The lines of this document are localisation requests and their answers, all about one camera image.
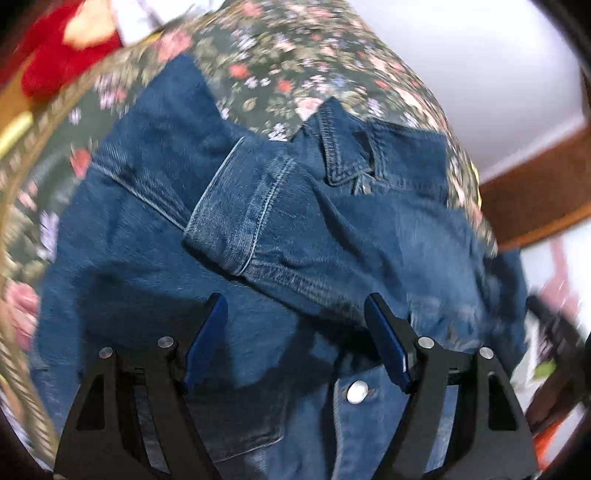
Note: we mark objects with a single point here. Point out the white folded cloth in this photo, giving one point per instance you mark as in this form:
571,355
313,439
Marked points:
138,14

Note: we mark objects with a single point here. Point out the orange cloth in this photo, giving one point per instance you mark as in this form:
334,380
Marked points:
551,443

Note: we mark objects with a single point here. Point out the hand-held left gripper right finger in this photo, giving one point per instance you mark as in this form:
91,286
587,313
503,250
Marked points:
385,342

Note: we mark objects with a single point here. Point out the brown wooden board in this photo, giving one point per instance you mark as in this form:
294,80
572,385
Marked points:
535,203

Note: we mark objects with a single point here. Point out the yellow bed sheet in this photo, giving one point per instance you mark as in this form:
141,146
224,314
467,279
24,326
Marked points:
14,134

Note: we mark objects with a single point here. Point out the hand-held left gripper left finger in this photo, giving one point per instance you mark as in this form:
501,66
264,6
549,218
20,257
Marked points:
205,342

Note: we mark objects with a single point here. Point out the red plush toy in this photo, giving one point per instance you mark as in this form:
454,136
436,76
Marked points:
51,64

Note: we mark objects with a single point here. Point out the blue denim jacket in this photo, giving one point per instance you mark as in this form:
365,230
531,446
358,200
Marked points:
277,230

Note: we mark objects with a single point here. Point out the dark floral bedspread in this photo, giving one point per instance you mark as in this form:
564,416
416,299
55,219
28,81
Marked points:
286,60

